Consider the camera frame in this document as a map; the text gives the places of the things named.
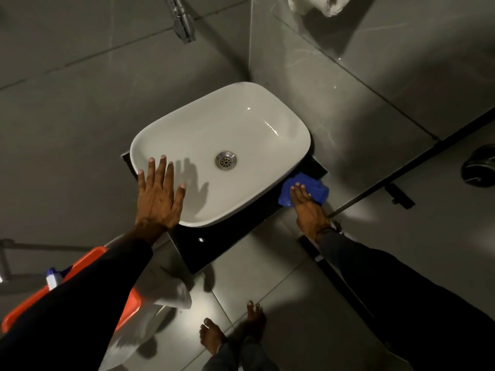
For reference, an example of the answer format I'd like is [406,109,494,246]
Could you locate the person's right hand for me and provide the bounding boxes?
[290,183,332,244]

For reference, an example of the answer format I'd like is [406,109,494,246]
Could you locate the blue cleaning cloth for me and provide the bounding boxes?
[278,172,330,208]

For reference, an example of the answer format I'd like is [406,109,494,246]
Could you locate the black round floor object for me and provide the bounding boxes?
[461,144,495,188]

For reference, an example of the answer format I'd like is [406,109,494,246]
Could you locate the chrome sink drain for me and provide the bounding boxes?
[215,151,237,171]

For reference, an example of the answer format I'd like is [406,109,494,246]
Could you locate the person's foot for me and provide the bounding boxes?
[244,301,268,342]
[199,318,227,356]

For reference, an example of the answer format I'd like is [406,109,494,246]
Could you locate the white plastic bag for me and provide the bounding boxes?
[98,235,193,371]

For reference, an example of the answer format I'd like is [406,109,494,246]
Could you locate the chrome wall rail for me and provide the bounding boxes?
[0,239,95,284]

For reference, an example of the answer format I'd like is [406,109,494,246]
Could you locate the person's right foot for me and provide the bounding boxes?
[244,301,268,342]

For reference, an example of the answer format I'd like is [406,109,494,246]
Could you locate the white ceramic sink basin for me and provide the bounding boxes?
[129,82,312,228]

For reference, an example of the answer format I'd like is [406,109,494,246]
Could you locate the chrome wall faucet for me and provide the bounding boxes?
[166,0,196,44]

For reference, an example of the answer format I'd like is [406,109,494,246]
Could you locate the black sink counter slab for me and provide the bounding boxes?
[121,150,328,275]

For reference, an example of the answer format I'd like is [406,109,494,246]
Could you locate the person's jeans legs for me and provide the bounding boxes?
[201,336,280,371]

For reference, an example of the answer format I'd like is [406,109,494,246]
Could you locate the black door bracket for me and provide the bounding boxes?
[384,183,416,210]

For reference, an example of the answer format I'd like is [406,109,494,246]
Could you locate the person's left forearm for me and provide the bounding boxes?
[0,224,154,371]

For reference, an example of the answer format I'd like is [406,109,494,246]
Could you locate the person's left foot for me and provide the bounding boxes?
[199,318,227,356]

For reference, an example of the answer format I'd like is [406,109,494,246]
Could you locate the white paper towel roll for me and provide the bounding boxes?
[286,0,353,18]

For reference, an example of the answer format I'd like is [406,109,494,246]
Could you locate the person's right forearm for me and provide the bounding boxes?
[318,229,495,371]

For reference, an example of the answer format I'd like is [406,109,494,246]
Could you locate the orange plastic bucket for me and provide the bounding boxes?
[1,246,142,334]

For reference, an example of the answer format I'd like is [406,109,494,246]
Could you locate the person's left hand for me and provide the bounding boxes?
[135,155,187,231]

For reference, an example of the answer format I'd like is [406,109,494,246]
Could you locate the white blue spray bottle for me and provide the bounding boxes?
[45,266,73,292]

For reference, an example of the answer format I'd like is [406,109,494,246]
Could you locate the black door frame strip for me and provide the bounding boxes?
[299,107,495,336]

